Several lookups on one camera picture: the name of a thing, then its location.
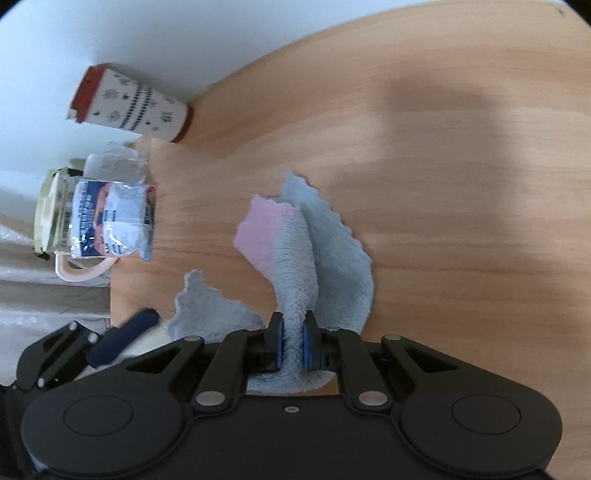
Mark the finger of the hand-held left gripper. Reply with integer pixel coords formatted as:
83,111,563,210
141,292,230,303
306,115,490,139
15,308,161,394

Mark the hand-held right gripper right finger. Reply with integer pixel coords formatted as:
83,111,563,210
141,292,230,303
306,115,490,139
302,310,459,412

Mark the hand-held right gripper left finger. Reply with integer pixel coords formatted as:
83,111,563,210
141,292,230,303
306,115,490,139
124,312,284,412

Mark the grey and pink fluffy cloth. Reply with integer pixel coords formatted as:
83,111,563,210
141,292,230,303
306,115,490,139
166,173,375,396

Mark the pale pink mug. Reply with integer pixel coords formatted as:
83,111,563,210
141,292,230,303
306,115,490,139
54,251,122,283

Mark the white folded fabric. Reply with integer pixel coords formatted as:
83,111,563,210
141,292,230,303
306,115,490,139
0,215,112,334

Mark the blue and white snack packet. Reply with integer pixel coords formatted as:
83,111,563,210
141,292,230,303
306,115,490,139
69,179,158,263

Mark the glass jar with pale lid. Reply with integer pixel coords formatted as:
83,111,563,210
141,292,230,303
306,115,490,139
34,168,85,259

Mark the clear crumpled plastic bag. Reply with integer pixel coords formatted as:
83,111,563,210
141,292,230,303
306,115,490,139
83,141,151,186

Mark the white floral tumbler red lid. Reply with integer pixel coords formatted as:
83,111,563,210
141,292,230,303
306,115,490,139
66,64,194,144

